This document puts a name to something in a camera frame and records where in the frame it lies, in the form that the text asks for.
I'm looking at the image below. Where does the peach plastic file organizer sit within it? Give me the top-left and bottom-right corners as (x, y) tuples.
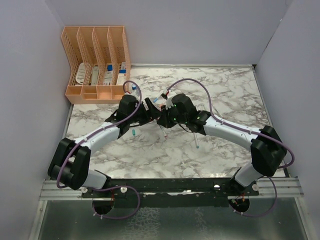
(61, 26), (131, 105)

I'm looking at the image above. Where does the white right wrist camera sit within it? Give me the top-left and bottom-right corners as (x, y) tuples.
(161, 90), (177, 110)

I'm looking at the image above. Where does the blue cap marker pen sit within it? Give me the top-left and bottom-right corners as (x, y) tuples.
(153, 91), (167, 103)

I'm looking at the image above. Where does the white paper card in organizer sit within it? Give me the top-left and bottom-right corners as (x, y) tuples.
(75, 62), (86, 86)

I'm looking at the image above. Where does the blue white box in organizer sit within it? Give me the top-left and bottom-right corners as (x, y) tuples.
(102, 64), (113, 86)

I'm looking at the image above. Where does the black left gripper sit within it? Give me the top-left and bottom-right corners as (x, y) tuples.
(128, 98), (161, 126)

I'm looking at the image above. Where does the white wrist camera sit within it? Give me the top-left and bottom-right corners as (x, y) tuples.
(161, 90), (177, 110)
(125, 88), (141, 101)

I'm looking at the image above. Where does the pink cap marker pen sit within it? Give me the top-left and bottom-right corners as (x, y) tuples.
(160, 125), (168, 139)

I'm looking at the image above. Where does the teal cap marker pen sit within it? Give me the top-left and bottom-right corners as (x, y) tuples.
(193, 132), (200, 149)

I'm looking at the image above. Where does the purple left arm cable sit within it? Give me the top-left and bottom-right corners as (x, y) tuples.
(56, 80), (142, 221)

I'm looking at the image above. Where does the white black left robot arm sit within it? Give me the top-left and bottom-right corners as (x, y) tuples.
(47, 94), (161, 198)

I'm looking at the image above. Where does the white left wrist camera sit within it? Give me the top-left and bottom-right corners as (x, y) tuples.
(125, 88), (141, 101)

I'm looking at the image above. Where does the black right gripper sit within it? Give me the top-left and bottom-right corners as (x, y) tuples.
(157, 102), (188, 129)

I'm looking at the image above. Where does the white device in organizer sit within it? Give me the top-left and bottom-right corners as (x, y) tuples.
(89, 65), (99, 86)

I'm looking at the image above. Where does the red white box in organizer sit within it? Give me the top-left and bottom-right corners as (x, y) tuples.
(116, 62), (127, 86)

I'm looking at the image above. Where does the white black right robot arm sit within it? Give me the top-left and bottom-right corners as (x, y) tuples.
(157, 93), (287, 196)

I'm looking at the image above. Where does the black metal base rail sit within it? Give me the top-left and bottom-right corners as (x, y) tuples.
(49, 162), (261, 208)

